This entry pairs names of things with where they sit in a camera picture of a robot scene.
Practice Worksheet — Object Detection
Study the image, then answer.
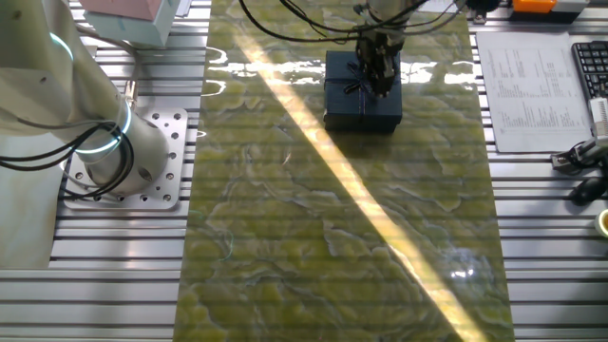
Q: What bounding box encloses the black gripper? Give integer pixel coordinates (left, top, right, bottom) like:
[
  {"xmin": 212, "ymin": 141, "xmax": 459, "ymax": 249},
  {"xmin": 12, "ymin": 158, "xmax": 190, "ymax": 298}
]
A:
[{"xmin": 355, "ymin": 21, "xmax": 405, "ymax": 99}]

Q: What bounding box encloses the dark blue gift box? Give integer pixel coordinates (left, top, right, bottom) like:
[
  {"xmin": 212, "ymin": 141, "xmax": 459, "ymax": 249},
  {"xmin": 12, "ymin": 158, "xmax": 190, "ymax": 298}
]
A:
[{"xmin": 323, "ymin": 50, "xmax": 404, "ymax": 124}]

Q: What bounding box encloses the mint gift box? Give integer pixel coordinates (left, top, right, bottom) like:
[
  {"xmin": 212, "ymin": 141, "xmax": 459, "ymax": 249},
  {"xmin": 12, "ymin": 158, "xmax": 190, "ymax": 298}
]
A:
[{"xmin": 83, "ymin": 0, "xmax": 181, "ymax": 48}]

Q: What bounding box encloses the pink gift box with ribbon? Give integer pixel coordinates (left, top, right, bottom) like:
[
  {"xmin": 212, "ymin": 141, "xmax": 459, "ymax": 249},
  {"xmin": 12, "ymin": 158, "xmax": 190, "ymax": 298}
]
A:
[{"xmin": 78, "ymin": 0, "xmax": 162, "ymax": 23}]

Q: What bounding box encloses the small printed paper sheet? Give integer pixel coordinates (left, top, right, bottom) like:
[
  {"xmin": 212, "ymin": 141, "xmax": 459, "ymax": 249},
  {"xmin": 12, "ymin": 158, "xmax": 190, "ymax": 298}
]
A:
[{"xmin": 420, "ymin": 0, "xmax": 465, "ymax": 13}]

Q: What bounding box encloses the printed table paper sheet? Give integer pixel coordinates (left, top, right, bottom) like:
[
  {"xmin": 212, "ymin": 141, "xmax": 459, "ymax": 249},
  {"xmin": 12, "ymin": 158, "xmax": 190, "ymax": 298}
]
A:
[{"xmin": 476, "ymin": 30, "xmax": 594, "ymax": 154}]

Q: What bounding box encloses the orange grey tool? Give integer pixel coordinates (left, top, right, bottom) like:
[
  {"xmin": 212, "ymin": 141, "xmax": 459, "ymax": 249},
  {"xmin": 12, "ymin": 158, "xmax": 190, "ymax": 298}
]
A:
[{"xmin": 510, "ymin": 0, "xmax": 590, "ymax": 25}]

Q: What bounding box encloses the green marble pattern mat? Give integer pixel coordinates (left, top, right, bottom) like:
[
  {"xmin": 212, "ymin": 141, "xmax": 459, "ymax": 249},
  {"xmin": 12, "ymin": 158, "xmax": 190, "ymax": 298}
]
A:
[{"xmin": 171, "ymin": 0, "xmax": 517, "ymax": 342}]

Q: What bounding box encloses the black keyboard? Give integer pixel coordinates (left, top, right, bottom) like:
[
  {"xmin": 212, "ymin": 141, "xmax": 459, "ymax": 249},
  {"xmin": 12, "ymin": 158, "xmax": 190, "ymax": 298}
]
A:
[{"xmin": 572, "ymin": 41, "xmax": 608, "ymax": 102}]

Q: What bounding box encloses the silver robot mounting plate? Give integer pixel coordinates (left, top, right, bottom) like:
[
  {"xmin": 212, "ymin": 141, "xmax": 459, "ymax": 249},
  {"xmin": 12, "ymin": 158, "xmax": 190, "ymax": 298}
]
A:
[{"xmin": 61, "ymin": 107, "xmax": 190, "ymax": 211}]

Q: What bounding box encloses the silver base connector plug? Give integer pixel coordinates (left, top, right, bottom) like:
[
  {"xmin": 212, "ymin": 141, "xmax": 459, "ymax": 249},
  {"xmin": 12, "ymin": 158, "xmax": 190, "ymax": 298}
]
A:
[{"xmin": 123, "ymin": 79, "xmax": 140, "ymax": 111}]

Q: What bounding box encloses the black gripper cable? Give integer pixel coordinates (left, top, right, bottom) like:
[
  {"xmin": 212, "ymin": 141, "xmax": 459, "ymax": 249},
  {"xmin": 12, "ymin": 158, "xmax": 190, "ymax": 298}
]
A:
[{"xmin": 237, "ymin": 0, "xmax": 469, "ymax": 45}]

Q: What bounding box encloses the dark metal bracket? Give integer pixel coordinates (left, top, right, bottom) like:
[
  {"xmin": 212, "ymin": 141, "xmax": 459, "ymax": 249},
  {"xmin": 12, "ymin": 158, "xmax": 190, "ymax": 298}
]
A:
[{"xmin": 467, "ymin": 0, "xmax": 490, "ymax": 25}]

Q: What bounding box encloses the black arm base cable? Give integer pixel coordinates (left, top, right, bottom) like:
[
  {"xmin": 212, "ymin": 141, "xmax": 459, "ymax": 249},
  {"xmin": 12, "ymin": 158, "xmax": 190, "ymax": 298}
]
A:
[{"xmin": 0, "ymin": 121, "xmax": 135, "ymax": 200}]

